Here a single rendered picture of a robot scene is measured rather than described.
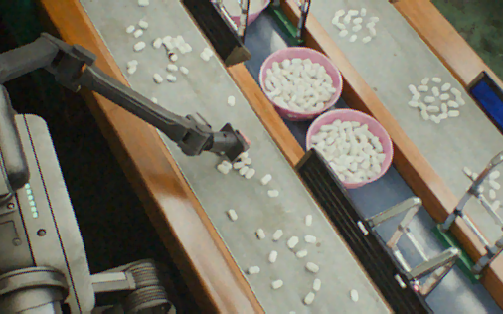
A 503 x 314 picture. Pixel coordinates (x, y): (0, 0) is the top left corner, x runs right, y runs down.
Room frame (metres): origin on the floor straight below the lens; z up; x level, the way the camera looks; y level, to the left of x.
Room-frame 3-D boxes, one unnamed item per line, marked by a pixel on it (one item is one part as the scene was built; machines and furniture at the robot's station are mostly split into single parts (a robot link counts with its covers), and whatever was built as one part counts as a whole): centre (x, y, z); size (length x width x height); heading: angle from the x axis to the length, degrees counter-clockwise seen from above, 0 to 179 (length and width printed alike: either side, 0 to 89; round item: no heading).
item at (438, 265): (0.81, -0.40, 0.90); 0.20 x 0.19 x 0.45; 40
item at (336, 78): (1.48, -0.10, 0.72); 0.27 x 0.27 x 0.10
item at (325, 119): (1.27, -0.28, 0.72); 0.27 x 0.27 x 0.10
